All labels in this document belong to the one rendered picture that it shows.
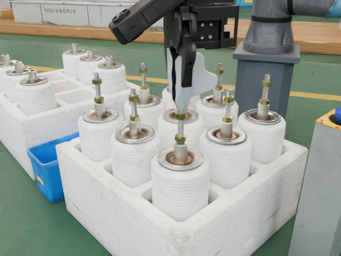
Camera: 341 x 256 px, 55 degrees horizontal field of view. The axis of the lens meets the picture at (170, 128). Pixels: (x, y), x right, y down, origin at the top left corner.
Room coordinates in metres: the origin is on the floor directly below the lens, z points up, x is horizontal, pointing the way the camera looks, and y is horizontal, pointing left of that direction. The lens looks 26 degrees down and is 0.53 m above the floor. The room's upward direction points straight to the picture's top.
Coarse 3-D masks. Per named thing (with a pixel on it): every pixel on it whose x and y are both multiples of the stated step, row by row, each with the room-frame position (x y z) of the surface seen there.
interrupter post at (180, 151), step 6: (174, 144) 0.45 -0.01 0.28; (180, 144) 0.45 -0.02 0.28; (186, 144) 0.45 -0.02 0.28; (174, 150) 0.45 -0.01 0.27; (180, 150) 0.45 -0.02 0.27; (186, 150) 0.45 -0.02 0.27; (174, 156) 0.45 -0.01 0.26; (180, 156) 0.45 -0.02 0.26; (186, 156) 0.45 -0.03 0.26; (180, 162) 0.45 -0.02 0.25
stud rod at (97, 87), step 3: (96, 75) 0.63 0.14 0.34; (96, 78) 0.63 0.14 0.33; (99, 84) 0.63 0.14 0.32; (96, 87) 0.63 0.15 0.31; (99, 87) 0.63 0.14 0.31; (96, 90) 0.63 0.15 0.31; (99, 90) 0.63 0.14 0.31; (96, 93) 0.63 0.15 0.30; (99, 93) 0.63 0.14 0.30; (96, 96) 0.63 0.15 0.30; (99, 96) 0.63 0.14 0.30
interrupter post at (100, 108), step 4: (96, 104) 0.62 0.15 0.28; (100, 104) 0.62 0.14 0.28; (104, 104) 0.63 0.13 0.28; (96, 108) 0.62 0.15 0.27; (100, 108) 0.62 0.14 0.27; (104, 108) 0.63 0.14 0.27; (96, 112) 0.62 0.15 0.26; (100, 112) 0.62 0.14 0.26; (104, 112) 0.63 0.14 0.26; (96, 116) 0.62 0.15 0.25; (100, 116) 0.62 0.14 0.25; (104, 116) 0.62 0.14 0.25
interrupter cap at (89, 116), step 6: (108, 108) 0.66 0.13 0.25; (84, 114) 0.63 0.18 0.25; (90, 114) 0.63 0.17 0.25; (108, 114) 0.64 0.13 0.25; (114, 114) 0.63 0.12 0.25; (84, 120) 0.61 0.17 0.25; (90, 120) 0.60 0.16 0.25; (96, 120) 0.60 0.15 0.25; (102, 120) 0.60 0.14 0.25; (108, 120) 0.60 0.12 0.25
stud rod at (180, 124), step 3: (180, 111) 0.45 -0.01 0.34; (180, 120) 0.45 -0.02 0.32; (183, 120) 0.46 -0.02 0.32; (180, 123) 0.45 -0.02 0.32; (183, 123) 0.46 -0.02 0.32; (180, 126) 0.45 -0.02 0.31; (183, 126) 0.46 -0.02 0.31; (180, 129) 0.45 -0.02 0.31; (183, 129) 0.46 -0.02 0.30; (180, 132) 0.45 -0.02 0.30; (183, 132) 0.46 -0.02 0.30; (180, 135) 0.45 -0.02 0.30; (183, 135) 0.46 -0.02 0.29
